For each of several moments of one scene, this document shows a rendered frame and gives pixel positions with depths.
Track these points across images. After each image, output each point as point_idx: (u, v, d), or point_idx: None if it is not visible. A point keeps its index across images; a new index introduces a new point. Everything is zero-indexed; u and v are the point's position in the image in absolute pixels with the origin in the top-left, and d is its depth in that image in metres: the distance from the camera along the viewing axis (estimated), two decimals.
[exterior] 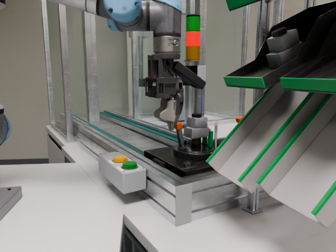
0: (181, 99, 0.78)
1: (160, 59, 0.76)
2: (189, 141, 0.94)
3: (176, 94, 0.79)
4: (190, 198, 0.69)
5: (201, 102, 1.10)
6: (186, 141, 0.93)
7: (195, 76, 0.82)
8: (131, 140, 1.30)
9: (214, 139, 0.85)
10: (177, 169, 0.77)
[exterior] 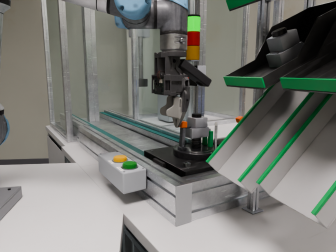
0: (187, 96, 0.79)
1: (167, 56, 0.77)
2: (189, 141, 0.94)
3: (182, 92, 0.80)
4: (190, 198, 0.69)
5: (201, 102, 1.10)
6: (186, 141, 0.93)
7: (201, 74, 0.83)
8: (131, 140, 1.30)
9: (214, 139, 0.85)
10: (177, 169, 0.77)
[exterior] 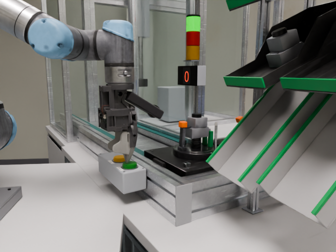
0: (135, 131, 0.74)
1: (111, 90, 0.72)
2: (189, 141, 0.94)
3: (129, 126, 0.75)
4: (190, 198, 0.69)
5: (201, 102, 1.10)
6: (186, 141, 0.93)
7: (151, 106, 0.78)
8: None
9: (214, 139, 0.85)
10: (177, 169, 0.77)
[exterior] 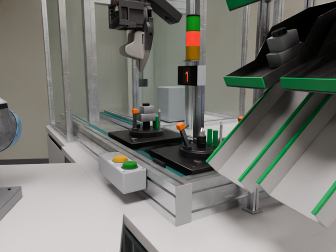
0: (151, 29, 0.65)
1: None
2: (143, 125, 1.23)
3: (144, 24, 0.66)
4: (190, 198, 0.69)
5: (201, 102, 1.10)
6: (140, 124, 1.21)
7: (168, 5, 0.68)
8: None
9: (158, 122, 1.14)
10: (126, 142, 1.06)
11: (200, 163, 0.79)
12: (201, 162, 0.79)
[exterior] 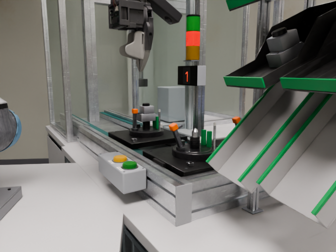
0: (151, 29, 0.65)
1: None
2: (143, 125, 1.23)
3: (144, 24, 0.66)
4: (190, 198, 0.69)
5: (201, 102, 1.10)
6: (140, 124, 1.21)
7: (168, 5, 0.68)
8: None
9: (158, 122, 1.14)
10: (126, 142, 1.06)
11: (192, 164, 0.78)
12: (193, 163, 0.78)
